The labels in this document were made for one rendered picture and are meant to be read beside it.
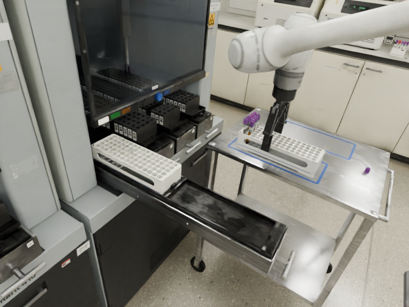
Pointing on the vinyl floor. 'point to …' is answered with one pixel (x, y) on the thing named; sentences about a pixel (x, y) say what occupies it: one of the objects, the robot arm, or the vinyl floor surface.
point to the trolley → (308, 254)
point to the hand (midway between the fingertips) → (271, 139)
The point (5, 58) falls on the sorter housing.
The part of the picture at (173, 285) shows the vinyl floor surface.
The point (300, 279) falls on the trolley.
